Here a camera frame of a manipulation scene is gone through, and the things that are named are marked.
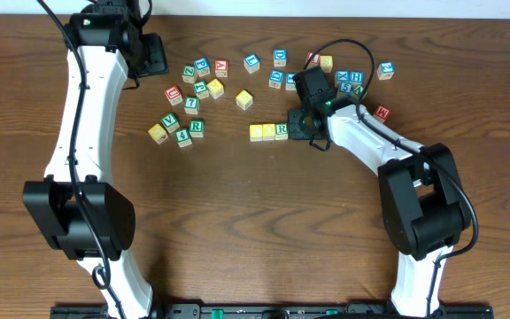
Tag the blue T block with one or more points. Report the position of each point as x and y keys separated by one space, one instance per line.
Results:
x=290 y=83

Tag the green 4 block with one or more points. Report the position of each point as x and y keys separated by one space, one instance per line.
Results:
x=183 y=137

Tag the blue P block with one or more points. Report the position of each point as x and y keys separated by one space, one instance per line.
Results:
x=202 y=66

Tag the blue D block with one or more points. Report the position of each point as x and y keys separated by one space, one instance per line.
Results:
x=280 y=57

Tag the green V block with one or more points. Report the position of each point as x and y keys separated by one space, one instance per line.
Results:
x=170 y=122

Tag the yellow K block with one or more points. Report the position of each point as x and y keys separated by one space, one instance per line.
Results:
x=216 y=88

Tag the red U block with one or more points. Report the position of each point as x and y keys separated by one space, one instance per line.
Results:
x=173 y=95

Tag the blue X block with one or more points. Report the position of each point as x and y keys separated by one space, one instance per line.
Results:
x=341 y=76

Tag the green r block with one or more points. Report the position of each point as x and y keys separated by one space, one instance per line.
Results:
x=281 y=131
x=197 y=129

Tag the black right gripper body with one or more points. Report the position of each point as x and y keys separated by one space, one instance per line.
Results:
x=297 y=122

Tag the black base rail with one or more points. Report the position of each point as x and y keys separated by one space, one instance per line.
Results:
x=352 y=310

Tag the green N block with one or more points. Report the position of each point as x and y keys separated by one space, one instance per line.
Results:
x=359 y=92

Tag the red A block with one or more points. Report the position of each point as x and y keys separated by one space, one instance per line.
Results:
x=221 y=67

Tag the blue 2 block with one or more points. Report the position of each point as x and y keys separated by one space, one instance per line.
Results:
x=385 y=70

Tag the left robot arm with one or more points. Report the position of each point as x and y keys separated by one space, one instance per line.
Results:
x=75 y=205

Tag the plain yellow block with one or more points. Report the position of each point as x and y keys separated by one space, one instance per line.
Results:
x=326 y=63

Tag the red M block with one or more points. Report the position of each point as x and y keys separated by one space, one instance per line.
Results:
x=382 y=113

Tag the blue 5 block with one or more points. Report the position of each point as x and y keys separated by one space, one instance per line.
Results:
x=344 y=89

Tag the blue U block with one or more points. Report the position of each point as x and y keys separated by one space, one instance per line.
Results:
x=251 y=63

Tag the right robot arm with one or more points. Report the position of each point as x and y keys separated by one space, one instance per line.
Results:
x=424 y=206

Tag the yellow O block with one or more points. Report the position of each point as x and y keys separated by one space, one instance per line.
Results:
x=269 y=132

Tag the blue H block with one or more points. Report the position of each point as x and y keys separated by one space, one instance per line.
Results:
x=356 y=77

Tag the yellow S block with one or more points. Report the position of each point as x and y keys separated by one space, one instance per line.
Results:
x=244 y=99

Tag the red I block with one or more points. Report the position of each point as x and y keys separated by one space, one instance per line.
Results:
x=313 y=59

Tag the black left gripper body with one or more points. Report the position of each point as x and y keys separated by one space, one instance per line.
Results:
x=151 y=55

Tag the green Z block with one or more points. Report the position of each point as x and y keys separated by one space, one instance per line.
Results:
x=189 y=74

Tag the green J block left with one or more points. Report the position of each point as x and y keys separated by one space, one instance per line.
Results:
x=201 y=90

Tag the yellow block far left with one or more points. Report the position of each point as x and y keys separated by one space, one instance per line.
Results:
x=158 y=133

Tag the yellow C block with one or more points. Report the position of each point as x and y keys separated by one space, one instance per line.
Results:
x=256 y=132

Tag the green 7 block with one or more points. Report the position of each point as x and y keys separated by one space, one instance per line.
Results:
x=191 y=105

